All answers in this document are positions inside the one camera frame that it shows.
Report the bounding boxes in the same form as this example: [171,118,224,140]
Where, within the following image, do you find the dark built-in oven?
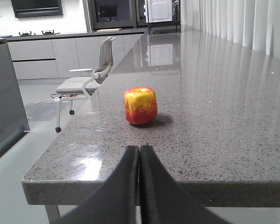
[87,0,137,30]

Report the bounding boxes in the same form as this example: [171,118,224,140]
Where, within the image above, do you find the gas stove burner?
[18,30,60,36]

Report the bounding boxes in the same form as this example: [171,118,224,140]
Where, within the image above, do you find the white washing machine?
[144,0,172,23]

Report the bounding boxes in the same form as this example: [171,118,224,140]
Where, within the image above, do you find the wooden cutting board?
[96,28,122,33]

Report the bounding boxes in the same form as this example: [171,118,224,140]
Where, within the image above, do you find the grey office chair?
[55,37,116,133]

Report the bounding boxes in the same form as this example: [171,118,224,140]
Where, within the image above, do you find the black range hood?
[11,0,63,18]

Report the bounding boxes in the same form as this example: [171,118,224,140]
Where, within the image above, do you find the dark grey panel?
[0,38,30,158]

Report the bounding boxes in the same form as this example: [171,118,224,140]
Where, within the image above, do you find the grey kitchen counter cabinets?
[6,29,145,80]

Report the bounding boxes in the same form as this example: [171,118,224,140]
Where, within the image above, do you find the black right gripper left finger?
[54,146,139,224]

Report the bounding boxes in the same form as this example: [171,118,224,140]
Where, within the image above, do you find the white floor cable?
[24,93,61,109]

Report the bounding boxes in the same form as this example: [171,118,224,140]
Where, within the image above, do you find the red yellow apple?
[124,87,158,125]

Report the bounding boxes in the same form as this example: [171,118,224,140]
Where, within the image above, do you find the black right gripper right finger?
[140,145,229,224]

